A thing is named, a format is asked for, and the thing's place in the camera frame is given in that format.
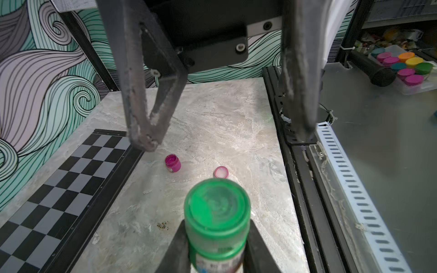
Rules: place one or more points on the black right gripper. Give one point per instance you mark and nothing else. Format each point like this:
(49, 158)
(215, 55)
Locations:
(209, 35)

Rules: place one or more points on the paint jar set tray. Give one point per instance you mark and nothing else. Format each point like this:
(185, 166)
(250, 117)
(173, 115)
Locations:
(392, 65)

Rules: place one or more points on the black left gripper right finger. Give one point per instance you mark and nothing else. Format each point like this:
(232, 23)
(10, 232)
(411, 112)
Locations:
(257, 257)

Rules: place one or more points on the black white chessboard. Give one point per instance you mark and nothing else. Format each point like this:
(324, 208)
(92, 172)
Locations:
(49, 232)

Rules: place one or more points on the green paint jar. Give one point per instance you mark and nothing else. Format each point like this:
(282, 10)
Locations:
(217, 223)

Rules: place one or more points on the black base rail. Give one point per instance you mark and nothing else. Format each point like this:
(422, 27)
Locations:
(325, 244)

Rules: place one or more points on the pink jar lid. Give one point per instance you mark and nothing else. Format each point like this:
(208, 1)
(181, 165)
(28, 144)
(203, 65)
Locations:
(221, 172)

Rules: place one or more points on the purple paint jar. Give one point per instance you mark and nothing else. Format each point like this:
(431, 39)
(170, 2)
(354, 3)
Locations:
(173, 163)

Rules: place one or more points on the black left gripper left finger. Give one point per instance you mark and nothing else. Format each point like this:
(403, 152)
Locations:
(176, 259)

